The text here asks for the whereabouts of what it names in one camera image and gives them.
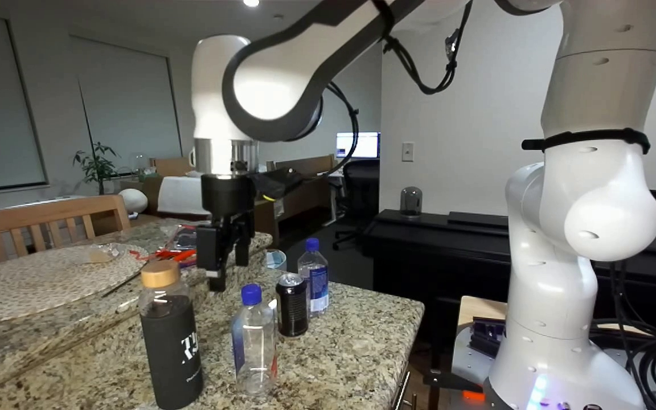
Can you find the round woven placemat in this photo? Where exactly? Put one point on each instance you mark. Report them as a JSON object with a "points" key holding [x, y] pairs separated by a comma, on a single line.
{"points": [[52, 278]]}

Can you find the clear bottle with blue label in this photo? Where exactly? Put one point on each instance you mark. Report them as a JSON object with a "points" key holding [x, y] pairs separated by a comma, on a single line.
{"points": [[314, 268]]}

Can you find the black soda can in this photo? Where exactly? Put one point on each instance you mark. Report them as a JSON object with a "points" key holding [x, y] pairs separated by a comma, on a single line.
{"points": [[293, 304]]}

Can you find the black office chair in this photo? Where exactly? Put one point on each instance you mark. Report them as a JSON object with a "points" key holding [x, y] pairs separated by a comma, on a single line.
{"points": [[361, 184]]}

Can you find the clear bottle with red label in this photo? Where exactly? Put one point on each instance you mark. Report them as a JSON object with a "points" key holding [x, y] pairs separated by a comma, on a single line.
{"points": [[254, 343]]}

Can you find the white bed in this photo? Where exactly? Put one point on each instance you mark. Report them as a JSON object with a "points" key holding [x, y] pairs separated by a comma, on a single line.
{"points": [[180, 195]]}

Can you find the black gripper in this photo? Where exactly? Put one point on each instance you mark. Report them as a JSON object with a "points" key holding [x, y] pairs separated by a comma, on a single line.
{"points": [[231, 204]]}

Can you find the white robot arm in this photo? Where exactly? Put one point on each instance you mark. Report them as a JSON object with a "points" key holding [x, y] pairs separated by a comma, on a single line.
{"points": [[584, 204]]}

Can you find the small clear glass cup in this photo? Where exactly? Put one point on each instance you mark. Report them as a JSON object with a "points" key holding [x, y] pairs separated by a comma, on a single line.
{"points": [[274, 262]]}

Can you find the green potted plant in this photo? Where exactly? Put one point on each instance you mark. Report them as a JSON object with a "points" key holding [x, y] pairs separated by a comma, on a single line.
{"points": [[96, 164]]}

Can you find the lit computer monitor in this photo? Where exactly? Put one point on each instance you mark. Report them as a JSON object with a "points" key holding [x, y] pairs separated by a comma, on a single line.
{"points": [[358, 146]]}

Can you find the red handled tool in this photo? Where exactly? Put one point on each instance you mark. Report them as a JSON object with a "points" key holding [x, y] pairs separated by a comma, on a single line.
{"points": [[180, 259]]}

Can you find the dark bottle with wooden cap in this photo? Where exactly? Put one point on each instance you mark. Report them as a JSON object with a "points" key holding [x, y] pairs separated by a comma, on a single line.
{"points": [[169, 333]]}

